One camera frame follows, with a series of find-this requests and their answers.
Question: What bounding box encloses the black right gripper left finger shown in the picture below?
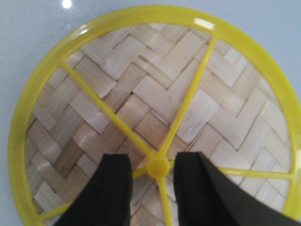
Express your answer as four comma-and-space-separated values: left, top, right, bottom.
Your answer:
56, 154, 131, 226

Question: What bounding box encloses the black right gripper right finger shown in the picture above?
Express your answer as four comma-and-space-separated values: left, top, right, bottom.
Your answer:
174, 152, 300, 226

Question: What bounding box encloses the bamboo steamer lid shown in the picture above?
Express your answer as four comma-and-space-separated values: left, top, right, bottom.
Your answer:
8, 5, 301, 226

